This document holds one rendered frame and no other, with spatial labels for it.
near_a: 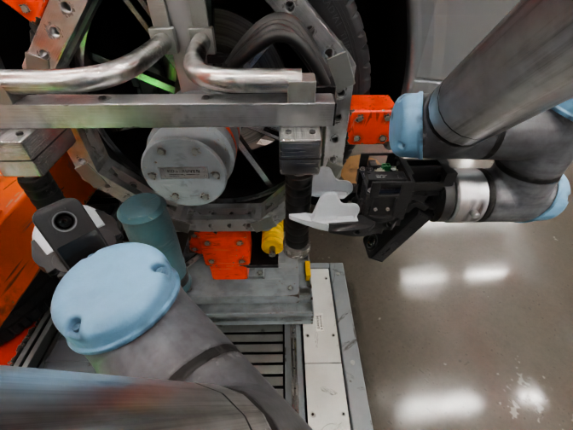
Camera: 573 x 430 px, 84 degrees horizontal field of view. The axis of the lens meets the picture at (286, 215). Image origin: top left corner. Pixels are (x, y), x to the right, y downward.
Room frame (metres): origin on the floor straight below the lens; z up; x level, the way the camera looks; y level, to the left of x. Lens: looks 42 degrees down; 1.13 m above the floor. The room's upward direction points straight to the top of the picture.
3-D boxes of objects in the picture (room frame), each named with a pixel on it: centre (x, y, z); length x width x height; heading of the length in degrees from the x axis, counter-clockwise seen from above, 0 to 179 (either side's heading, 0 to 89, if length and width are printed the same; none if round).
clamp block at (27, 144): (0.36, 0.32, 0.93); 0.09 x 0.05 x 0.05; 1
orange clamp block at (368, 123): (0.58, -0.16, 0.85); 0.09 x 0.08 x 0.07; 91
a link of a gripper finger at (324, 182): (0.36, -0.05, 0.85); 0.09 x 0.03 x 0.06; 83
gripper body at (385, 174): (0.34, -0.16, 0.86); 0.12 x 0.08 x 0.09; 92
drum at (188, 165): (0.50, 0.16, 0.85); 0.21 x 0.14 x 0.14; 1
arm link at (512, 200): (0.35, -0.31, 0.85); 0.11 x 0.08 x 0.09; 92
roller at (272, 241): (0.67, 0.04, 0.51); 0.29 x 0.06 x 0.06; 1
